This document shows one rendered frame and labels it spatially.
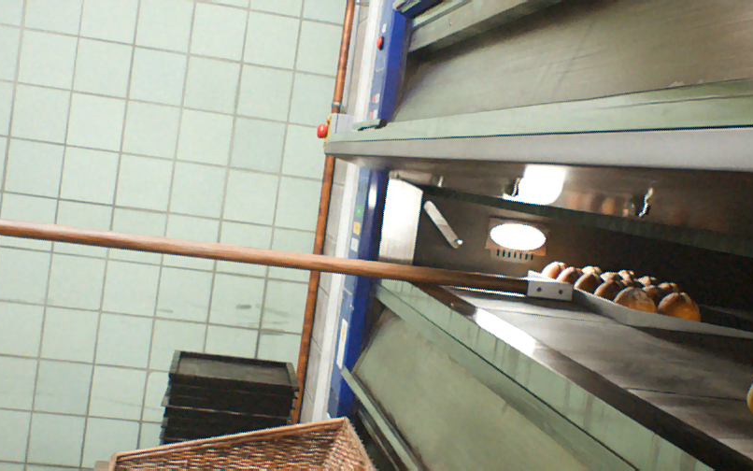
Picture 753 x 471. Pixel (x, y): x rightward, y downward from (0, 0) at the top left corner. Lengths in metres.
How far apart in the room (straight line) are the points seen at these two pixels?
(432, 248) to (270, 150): 0.97
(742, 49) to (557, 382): 0.46
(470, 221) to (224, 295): 1.07
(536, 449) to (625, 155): 0.66
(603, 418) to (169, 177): 2.24
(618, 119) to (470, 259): 1.61
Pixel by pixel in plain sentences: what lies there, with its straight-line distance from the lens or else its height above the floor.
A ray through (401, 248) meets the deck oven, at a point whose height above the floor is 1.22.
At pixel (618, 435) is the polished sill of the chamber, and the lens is 1.04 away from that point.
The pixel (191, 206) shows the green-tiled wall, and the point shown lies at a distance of 3.16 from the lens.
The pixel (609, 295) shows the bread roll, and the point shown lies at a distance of 1.95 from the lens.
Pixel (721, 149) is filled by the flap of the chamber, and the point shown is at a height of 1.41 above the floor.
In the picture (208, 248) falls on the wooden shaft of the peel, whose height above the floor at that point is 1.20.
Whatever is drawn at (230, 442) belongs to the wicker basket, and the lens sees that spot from 2.29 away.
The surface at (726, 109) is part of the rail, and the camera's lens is 0.62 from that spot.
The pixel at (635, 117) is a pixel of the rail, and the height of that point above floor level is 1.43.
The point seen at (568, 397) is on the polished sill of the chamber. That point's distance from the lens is 1.17.
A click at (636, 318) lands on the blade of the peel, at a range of 1.82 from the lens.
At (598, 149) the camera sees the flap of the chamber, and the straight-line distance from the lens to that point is 0.76.
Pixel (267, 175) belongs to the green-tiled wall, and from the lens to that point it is 3.16.
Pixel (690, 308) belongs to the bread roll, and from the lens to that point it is 1.88.
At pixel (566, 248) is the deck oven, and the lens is 2.41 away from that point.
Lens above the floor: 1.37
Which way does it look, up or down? 3 degrees down
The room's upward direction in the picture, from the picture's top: 8 degrees clockwise
